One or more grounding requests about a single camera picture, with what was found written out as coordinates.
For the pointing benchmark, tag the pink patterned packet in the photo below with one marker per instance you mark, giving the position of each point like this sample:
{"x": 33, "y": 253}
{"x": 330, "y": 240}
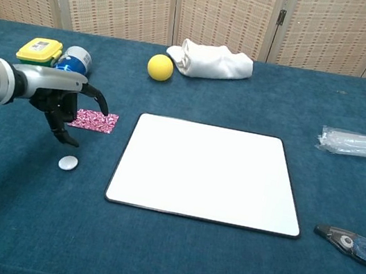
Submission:
{"x": 101, "y": 123}

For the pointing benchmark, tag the yellow foam ball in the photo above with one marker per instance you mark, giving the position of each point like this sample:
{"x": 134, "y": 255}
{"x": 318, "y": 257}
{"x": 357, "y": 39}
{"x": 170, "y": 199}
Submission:
{"x": 160, "y": 67}

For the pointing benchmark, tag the blue black correction tape dispenser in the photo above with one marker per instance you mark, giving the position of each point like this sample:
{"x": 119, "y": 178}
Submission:
{"x": 357, "y": 248}

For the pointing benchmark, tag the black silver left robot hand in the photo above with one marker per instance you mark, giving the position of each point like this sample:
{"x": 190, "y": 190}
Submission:
{"x": 48, "y": 81}

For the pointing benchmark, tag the green box yellow lid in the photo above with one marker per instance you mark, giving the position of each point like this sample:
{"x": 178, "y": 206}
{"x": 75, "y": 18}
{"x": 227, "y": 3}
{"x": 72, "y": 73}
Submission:
{"x": 39, "y": 49}

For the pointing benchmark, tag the small white round disc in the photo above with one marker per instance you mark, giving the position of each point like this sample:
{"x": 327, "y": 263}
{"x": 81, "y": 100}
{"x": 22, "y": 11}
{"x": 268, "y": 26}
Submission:
{"x": 68, "y": 163}

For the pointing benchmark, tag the white rectangular board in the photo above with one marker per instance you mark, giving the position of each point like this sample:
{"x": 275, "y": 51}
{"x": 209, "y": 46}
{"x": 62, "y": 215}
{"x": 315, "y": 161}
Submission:
{"x": 208, "y": 173}

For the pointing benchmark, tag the folded white towel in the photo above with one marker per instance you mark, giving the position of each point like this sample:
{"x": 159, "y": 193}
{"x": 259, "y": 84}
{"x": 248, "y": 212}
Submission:
{"x": 213, "y": 61}

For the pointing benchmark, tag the dark metal screen hinge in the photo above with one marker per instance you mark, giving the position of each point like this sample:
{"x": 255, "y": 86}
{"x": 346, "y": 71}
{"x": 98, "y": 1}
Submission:
{"x": 282, "y": 17}

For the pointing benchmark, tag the blue white drink can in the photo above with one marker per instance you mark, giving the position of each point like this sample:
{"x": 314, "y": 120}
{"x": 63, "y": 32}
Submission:
{"x": 76, "y": 59}

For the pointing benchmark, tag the bundle of clear plastic straws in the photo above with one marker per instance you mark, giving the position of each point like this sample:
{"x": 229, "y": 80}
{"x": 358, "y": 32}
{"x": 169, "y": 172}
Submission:
{"x": 354, "y": 142}

